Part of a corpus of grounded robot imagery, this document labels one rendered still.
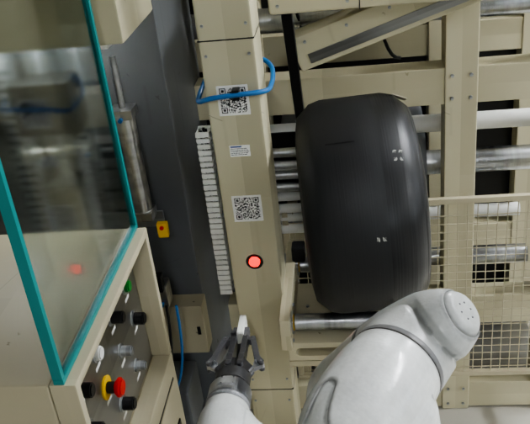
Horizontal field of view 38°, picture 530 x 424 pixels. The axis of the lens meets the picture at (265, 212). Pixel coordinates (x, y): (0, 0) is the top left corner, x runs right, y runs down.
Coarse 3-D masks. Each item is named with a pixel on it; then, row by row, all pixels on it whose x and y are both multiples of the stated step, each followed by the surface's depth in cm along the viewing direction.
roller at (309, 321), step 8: (360, 312) 199; (368, 312) 198; (376, 312) 198; (296, 320) 199; (304, 320) 199; (312, 320) 199; (320, 320) 199; (328, 320) 198; (336, 320) 198; (344, 320) 198; (352, 320) 197; (360, 320) 197; (296, 328) 200; (304, 328) 200; (312, 328) 199; (320, 328) 199; (328, 328) 199; (336, 328) 199; (344, 328) 199; (352, 328) 199
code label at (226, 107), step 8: (216, 88) 178; (224, 88) 178; (240, 88) 177; (248, 96) 178; (224, 104) 179; (232, 104) 179; (240, 104) 179; (248, 104) 179; (224, 112) 180; (232, 112) 180; (240, 112) 180; (248, 112) 180
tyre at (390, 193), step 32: (352, 96) 193; (384, 96) 188; (320, 128) 179; (352, 128) 177; (384, 128) 176; (320, 160) 174; (352, 160) 173; (384, 160) 172; (416, 160) 174; (320, 192) 173; (352, 192) 171; (384, 192) 171; (416, 192) 172; (320, 224) 173; (352, 224) 172; (384, 224) 171; (416, 224) 172; (320, 256) 176; (352, 256) 174; (384, 256) 174; (416, 256) 174; (320, 288) 184; (352, 288) 179; (384, 288) 180; (416, 288) 181
